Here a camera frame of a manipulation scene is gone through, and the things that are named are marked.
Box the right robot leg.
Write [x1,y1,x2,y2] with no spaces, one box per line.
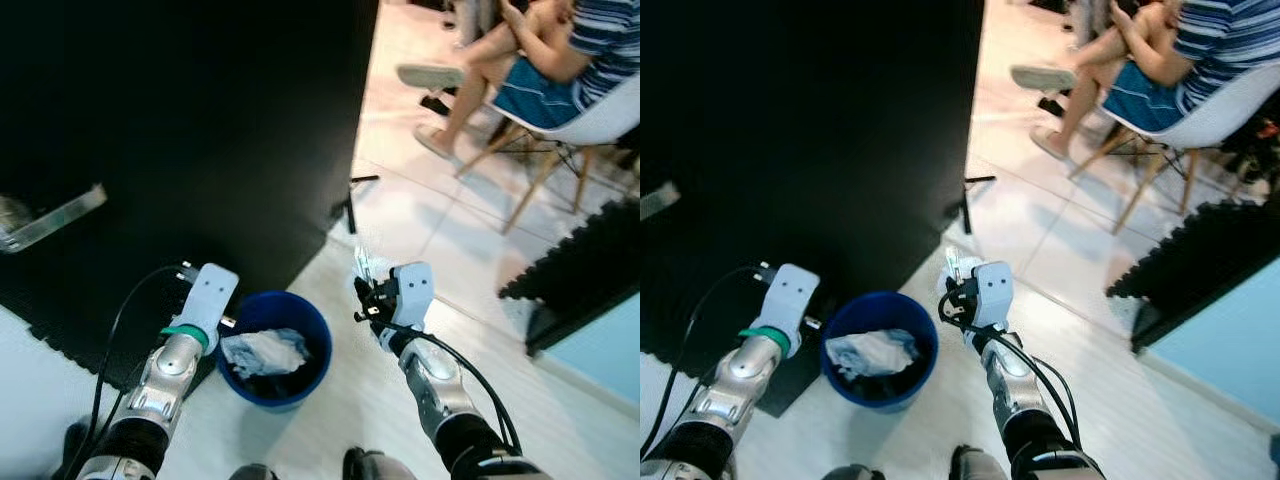
[950,445,1013,480]
[340,447,417,480]

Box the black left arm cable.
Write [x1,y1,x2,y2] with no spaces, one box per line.
[640,264,777,463]
[60,263,201,473]

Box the seated person in striped shirt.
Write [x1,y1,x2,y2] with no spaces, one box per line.
[413,0,641,161]
[1030,0,1280,161]

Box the black ridged foam panel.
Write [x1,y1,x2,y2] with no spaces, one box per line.
[1105,198,1280,352]
[498,198,641,357]

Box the white chair with wooden legs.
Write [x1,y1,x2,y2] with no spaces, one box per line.
[455,70,641,237]
[1068,60,1280,237]

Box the black door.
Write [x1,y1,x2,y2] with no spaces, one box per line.
[640,0,987,411]
[0,0,381,403]

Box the black tripod stand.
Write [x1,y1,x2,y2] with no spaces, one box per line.
[945,175,997,234]
[330,175,381,234]

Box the grey slipper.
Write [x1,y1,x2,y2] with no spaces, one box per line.
[413,125,463,161]
[1030,125,1074,161]
[397,63,466,93]
[1010,63,1079,93]

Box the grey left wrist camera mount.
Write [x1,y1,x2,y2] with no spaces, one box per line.
[178,263,241,347]
[774,263,822,349]

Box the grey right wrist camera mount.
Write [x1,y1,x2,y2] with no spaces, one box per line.
[972,260,1015,331]
[395,262,437,331]

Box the silver door handle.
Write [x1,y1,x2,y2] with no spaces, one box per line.
[640,180,682,222]
[0,183,108,253]

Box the white crumpled paper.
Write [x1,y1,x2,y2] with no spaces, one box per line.
[220,328,312,380]
[825,328,920,382]

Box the blue waste bin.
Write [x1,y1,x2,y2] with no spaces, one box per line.
[820,290,940,412]
[215,290,334,413]

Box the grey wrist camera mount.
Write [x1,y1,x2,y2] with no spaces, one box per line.
[395,262,437,331]
[972,260,1015,331]
[178,263,241,347]
[774,263,822,349]

